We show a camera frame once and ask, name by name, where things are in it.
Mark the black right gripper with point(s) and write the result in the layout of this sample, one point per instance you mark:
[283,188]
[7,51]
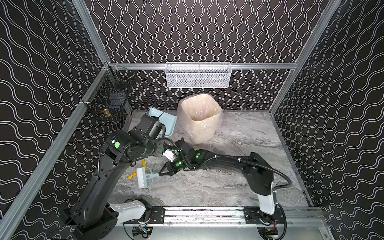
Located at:
[173,167]

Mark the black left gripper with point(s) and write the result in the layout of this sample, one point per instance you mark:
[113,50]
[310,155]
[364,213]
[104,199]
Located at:
[154,127]

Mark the teal dustpan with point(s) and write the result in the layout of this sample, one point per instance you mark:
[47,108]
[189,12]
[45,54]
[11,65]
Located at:
[168,120]

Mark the teal hand brush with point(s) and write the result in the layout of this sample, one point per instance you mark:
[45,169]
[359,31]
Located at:
[145,177]

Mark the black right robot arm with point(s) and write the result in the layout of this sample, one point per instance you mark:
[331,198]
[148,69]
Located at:
[261,177]

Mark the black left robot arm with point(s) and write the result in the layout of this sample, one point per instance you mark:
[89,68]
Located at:
[92,216]

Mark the beige trash bin with liner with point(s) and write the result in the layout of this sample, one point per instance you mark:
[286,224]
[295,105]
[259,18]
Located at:
[199,117]

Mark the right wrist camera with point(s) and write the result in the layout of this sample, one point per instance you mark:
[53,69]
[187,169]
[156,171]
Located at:
[171,154]

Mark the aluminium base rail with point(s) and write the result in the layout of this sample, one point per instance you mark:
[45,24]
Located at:
[137,214]

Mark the black wire wall basket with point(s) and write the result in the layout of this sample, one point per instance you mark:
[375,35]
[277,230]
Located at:
[109,101]

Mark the white mesh wall basket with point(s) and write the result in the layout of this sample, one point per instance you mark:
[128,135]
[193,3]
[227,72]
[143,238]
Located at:
[204,75]

